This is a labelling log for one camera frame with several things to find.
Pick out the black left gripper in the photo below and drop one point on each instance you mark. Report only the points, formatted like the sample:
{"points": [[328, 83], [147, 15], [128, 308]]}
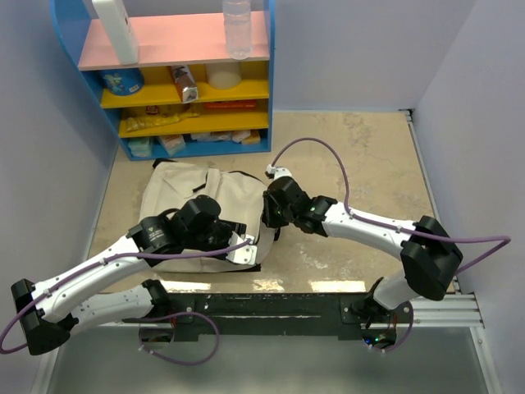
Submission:
{"points": [[228, 226]]}

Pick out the yellow snack packet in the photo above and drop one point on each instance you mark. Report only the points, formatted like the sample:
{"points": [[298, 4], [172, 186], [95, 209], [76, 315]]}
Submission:
{"points": [[138, 123]]}

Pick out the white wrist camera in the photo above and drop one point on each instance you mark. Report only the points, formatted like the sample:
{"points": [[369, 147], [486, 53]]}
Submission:
{"points": [[245, 251], [275, 172]]}

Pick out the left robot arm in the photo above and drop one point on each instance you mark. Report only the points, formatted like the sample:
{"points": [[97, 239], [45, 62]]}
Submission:
{"points": [[50, 311]]}

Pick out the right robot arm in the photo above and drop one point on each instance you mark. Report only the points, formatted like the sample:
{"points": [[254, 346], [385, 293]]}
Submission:
{"points": [[429, 260]]}

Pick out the aluminium rail frame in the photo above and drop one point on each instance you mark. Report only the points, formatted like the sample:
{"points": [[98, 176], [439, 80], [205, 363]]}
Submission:
{"points": [[370, 156]]}

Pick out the orange flat box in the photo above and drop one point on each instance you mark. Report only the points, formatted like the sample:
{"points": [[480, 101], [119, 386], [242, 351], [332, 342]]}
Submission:
{"points": [[231, 105]]}

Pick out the blue snack cup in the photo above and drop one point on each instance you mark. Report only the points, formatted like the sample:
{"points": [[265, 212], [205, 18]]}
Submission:
{"points": [[123, 82]]}

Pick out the beige student backpack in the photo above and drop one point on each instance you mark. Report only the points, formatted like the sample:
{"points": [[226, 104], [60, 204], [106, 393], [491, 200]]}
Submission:
{"points": [[187, 196]]}

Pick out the clear plastic water bottle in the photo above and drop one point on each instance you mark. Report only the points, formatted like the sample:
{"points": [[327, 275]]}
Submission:
{"points": [[238, 28]]}

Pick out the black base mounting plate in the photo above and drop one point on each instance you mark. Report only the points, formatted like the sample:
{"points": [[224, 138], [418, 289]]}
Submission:
{"points": [[289, 314]]}

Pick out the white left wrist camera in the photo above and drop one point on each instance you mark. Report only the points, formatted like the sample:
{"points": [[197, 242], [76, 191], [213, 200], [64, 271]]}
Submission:
{"points": [[245, 251]]}

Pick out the white rectangular bottle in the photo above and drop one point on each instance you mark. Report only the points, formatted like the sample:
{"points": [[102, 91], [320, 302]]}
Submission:
{"points": [[115, 20]]}

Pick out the white round container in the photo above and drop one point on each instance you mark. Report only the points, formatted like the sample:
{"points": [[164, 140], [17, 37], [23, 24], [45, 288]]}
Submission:
{"points": [[223, 75]]}

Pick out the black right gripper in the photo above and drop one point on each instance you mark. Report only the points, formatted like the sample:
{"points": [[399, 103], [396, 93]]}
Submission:
{"points": [[268, 219]]}

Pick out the blue tissue pack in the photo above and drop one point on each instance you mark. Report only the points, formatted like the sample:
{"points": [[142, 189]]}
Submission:
{"points": [[141, 147]]}

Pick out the colourful wooden shelf unit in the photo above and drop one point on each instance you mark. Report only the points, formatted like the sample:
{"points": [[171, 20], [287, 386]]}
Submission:
{"points": [[167, 86]]}

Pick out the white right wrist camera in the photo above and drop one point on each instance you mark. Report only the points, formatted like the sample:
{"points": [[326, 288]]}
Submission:
{"points": [[275, 172]]}

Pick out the brown silver snack packet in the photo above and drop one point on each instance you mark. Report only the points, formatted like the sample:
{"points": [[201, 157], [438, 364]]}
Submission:
{"points": [[185, 84]]}

